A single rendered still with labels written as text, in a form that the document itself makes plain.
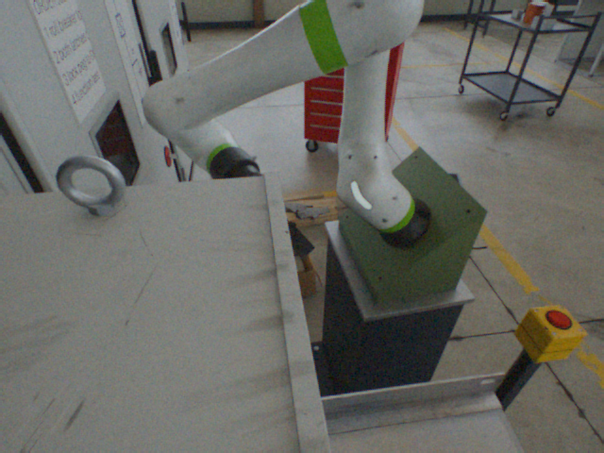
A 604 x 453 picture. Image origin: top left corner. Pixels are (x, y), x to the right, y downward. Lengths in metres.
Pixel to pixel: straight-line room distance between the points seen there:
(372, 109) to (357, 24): 0.33
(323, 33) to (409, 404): 0.67
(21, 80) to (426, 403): 0.79
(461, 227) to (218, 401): 0.85
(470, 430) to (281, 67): 0.72
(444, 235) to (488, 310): 1.24
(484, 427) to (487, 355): 1.20
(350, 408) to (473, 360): 1.27
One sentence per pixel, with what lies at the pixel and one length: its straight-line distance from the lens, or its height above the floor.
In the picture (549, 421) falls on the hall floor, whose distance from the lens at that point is 1.95.
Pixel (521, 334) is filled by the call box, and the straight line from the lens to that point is 1.01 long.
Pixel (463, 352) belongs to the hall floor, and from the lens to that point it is 1.97.
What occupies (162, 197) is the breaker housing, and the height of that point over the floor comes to 1.39.
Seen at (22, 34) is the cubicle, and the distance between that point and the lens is 0.56.
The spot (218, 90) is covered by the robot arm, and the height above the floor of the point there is 1.32.
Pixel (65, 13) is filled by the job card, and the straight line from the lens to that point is 0.68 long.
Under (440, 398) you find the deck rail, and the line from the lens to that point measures 0.82.
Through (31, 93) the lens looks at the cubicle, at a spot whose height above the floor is 1.40.
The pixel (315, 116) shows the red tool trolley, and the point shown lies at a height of 0.35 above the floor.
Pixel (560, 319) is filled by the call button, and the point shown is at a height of 0.91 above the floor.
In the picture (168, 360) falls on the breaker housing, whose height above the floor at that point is 1.39.
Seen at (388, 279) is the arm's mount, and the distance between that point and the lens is 1.00.
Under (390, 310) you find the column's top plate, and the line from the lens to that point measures 1.04.
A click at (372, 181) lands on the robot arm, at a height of 1.10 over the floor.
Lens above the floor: 1.55
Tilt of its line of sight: 40 degrees down
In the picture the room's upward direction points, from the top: straight up
